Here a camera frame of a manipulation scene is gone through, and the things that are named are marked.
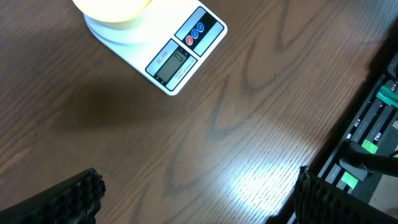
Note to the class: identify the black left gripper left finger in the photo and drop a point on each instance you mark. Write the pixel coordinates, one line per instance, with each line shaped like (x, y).
(75, 200)

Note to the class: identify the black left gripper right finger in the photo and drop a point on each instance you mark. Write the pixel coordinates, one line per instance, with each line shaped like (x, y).
(318, 202)

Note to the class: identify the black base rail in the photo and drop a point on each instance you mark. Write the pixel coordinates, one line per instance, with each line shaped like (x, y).
(373, 130)

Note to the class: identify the yellow plastic bowl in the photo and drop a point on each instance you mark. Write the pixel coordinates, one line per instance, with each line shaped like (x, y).
(115, 14)

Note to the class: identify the white digital kitchen scale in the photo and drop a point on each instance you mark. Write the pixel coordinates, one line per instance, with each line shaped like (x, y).
(168, 42)

